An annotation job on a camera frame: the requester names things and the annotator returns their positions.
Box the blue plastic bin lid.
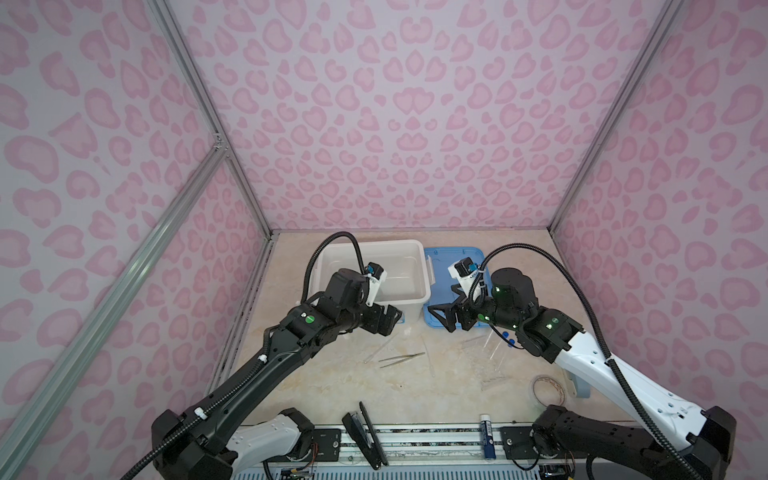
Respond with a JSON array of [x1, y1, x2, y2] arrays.
[[422, 245, 500, 330]]

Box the white plastic storage bin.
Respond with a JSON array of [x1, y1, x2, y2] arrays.
[[309, 239, 431, 323]]

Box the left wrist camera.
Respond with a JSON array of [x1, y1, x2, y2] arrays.
[[365, 262, 387, 307]]

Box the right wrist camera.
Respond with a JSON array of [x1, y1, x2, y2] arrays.
[[449, 257, 478, 297]]

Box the black stapler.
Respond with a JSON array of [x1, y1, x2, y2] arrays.
[[342, 401, 389, 470]]

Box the glass stirring rod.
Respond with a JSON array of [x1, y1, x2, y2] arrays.
[[363, 333, 398, 364], [421, 336, 436, 378]]

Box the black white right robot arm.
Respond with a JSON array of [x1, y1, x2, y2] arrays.
[[429, 258, 736, 479]]

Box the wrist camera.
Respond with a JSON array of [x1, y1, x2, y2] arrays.
[[365, 262, 387, 307], [449, 257, 478, 297]]

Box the clear acrylic test tube rack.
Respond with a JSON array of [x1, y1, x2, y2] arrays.
[[464, 352, 512, 391]]

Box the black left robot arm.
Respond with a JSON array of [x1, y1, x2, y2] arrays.
[[124, 263, 402, 479]]

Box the metal tweezers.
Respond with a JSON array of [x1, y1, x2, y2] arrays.
[[379, 352, 425, 369]]

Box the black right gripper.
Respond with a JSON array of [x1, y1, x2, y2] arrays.
[[426, 282, 522, 333]]

